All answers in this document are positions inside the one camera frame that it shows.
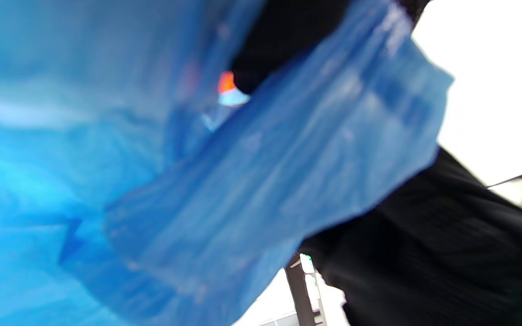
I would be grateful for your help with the person's left hand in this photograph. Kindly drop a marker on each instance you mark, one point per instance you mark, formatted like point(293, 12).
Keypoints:
point(288, 36)

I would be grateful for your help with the person's right hand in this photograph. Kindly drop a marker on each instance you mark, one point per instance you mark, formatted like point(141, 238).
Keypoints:
point(447, 253)

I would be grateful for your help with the blue plastic bag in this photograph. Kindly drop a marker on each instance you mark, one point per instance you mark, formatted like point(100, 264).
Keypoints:
point(152, 181)

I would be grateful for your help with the black window frame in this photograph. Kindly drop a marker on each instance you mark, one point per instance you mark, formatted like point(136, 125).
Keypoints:
point(299, 294)

